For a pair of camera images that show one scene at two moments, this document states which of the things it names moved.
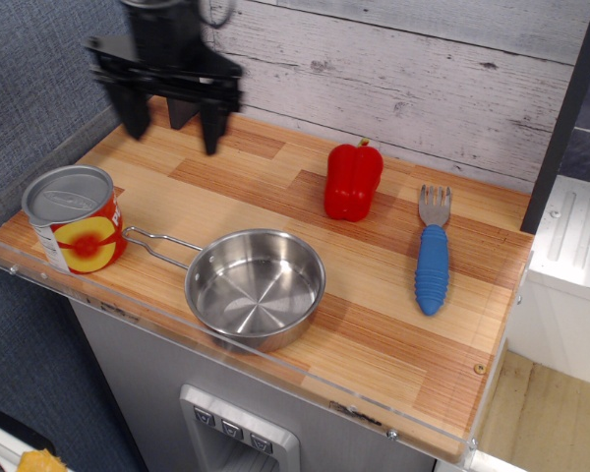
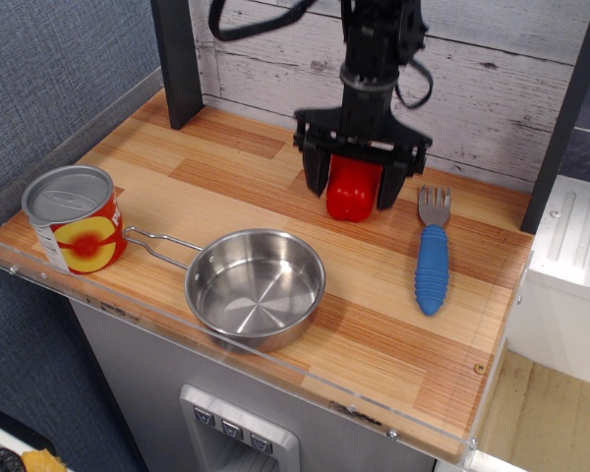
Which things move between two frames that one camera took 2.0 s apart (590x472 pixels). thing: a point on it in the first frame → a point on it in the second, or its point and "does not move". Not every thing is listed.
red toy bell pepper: [352, 178] does not move
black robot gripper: [167, 55] → [364, 124]
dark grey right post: [565, 123] does not move
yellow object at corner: [40, 460] does not move
